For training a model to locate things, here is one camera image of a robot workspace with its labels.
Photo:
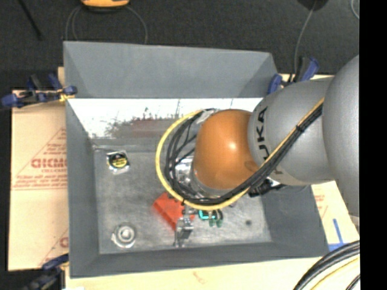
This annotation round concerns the black cylinder on white bracket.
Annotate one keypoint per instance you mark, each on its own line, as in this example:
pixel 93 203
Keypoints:
pixel 260 188

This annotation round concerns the grey metal bin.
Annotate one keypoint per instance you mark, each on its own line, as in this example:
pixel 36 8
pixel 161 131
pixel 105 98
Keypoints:
pixel 157 71

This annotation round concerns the red-orange flat block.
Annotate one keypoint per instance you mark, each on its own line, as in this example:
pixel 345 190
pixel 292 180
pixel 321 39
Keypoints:
pixel 165 206

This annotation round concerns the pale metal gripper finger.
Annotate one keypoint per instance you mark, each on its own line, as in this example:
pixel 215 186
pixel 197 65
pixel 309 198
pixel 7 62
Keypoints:
pixel 179 236
pixel 188 224

